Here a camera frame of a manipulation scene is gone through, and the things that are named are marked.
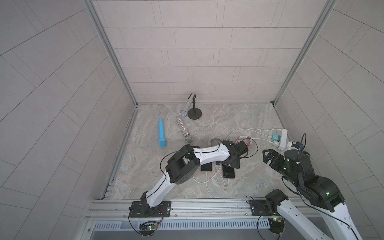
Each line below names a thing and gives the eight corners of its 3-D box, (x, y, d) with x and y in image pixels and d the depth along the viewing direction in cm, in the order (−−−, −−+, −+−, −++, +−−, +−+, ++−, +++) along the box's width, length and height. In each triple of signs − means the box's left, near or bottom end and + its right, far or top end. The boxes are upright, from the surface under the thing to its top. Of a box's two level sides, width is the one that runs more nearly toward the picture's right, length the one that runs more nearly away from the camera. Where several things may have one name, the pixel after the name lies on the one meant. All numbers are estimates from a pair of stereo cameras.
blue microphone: (159, 148, 94) (158, 146, 91) (159, 121, 108) (158, 118, 105) (166, 147, 94) (165, 145, 91) (165, 120, 108) (165, 117, 105)
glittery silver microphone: (187, 143, 96) (187, 140, 93) (175, 120, 108) (174, 117, 105) (193, 141, 97) (192, 138, 94) (180, 118, 109) (179, 115, 107)
